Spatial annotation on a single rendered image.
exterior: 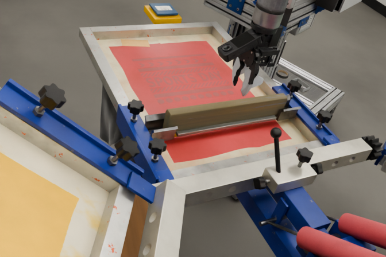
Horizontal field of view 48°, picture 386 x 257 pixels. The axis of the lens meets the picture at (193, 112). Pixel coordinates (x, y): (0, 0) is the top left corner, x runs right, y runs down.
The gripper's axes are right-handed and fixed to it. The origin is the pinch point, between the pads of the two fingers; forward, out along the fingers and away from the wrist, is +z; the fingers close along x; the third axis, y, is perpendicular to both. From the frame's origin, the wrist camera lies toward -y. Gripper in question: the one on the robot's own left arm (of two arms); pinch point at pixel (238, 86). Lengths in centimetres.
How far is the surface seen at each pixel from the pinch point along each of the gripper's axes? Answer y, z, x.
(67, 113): -13, 111, 131
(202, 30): 21, 14, 57
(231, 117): 0.6, 10.6, -1.0
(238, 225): 49, 111, 22
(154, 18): 7, 16, 72
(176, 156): -19.2, 16.7, -6.6
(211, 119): -6.5, 10.1, -0.9
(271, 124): 17.5, 16.2, -1.3
